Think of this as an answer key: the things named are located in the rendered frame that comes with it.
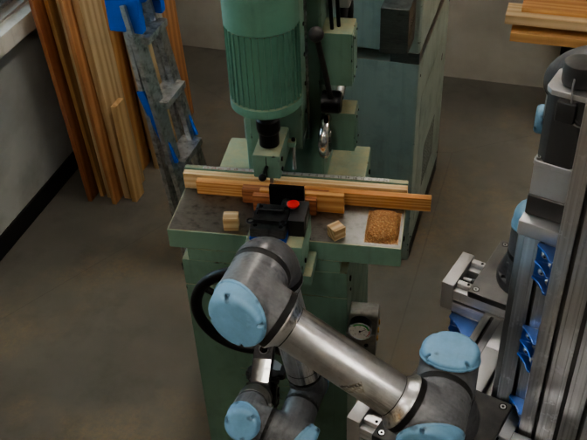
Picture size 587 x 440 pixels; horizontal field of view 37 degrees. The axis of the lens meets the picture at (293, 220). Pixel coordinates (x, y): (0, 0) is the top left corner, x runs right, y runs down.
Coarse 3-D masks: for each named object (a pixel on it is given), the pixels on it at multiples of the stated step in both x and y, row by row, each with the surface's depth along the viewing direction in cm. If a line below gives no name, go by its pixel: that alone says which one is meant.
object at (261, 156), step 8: (280, 128) 225; (288, 128) 225; (280, 136) 222; (288, 136) 226; (280, 144) 219; (256, 152) 217; (264, 152) 217; (272, 152) 217; (280, 152) 217; (256, 160) 217; (264, 160) 217; (272, 160) 216; (280, 160) 217; (256, 168) 219; (272, 168) 218; (280, 168) 218; (256, 176) 221; (272, 176) 220; (280, 176) 220
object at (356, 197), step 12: (204, 180) 231; (216, 180) 230; (228, 180) 230; (204, 192) 232; (216, 192) 231; (228, 192) 231; (240, 192) 230; (336, 192) 224; (348, 192) 224; (360, 192) 224; (372, 192) 224; (384, 192) 224; (396, 192) 223; (348, 204) 226; (360, 204) 226; (372, 204) 225; (384, 204) 224; (396, 204) 224; (408, 204) 223; (420, 204) 222
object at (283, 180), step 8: (184, 176) 232; (192, 176) 232; (200, 176) 232; (208, 176) 231; (216, 176) 231; (224, 176) 230; (232, 176) 230; (240, 176) 230; (248, 176) 229; (184, 184) 234; (192, 184) 234; (296, 184) 228; (304, 184) 227; (312, 184) 227; (320, 184) 226; (328, 184) 226; (336, 184) 225; (344, 184) 225; (352, 184) 225; (360, 184) 225; (368, 184) 225; (376, 184) 225; (384, 184) 224; (392, 184) 224; (400, 192) 223
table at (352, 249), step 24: (192, 192) 233; (192, 216) 225; (216, 216) 225; (240, 216) 225; (312, 216) 224; (336, 216) 223; (360, 216) 223; (192, 240) 223; (216, 240) 221; (240, 240) 220; (312, 240) 216; (360, 240) 215; (312, 264) 214; (384, 264) 216
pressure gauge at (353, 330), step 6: (354, 318) 225; (360, 318) 224; (366, 318) 224; (354, 324) 223; (360, 324) 222; (366, 324) 223; (348, 330) 225; (354, 330) 225; (360, 330) 224; (366, 330) 224; (354, 336) 226; (360, 336) 226; (366, 336) 225
